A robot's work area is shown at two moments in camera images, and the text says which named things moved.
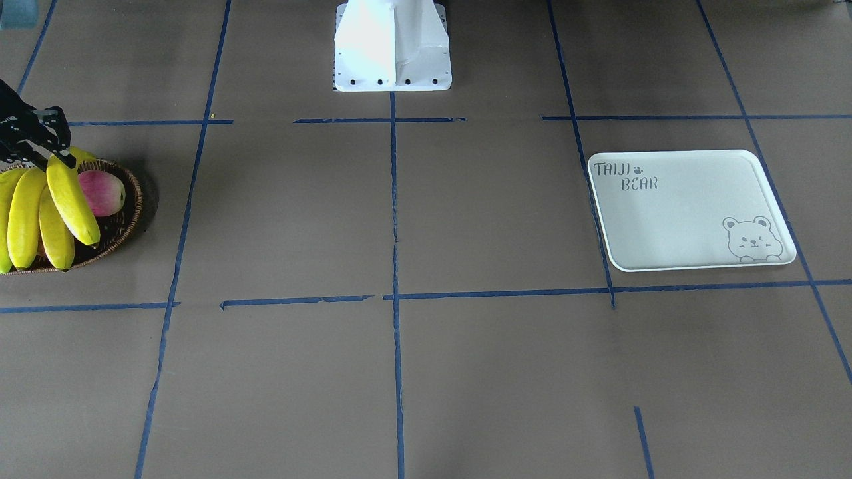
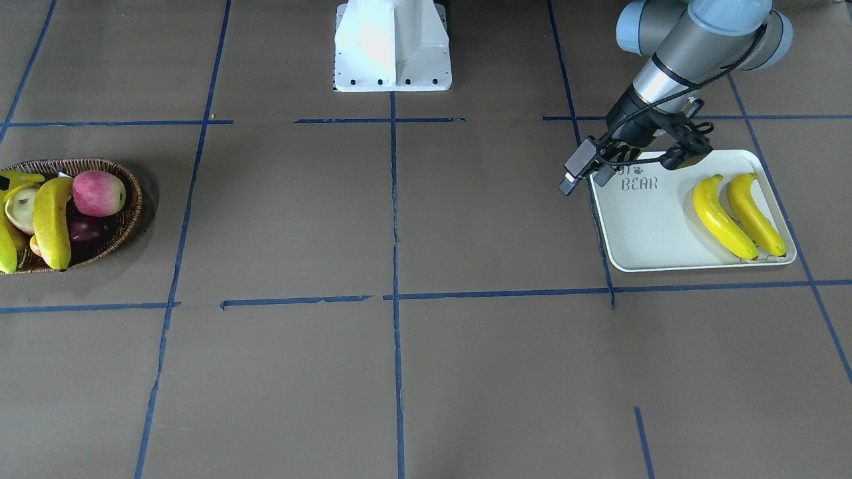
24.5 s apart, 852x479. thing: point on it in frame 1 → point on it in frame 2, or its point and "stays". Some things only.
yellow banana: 69,192 → 741,189
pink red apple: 105,192 stays
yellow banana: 57,234 → 753,217
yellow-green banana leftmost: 8,179 stays
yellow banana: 24,215 → 51,221
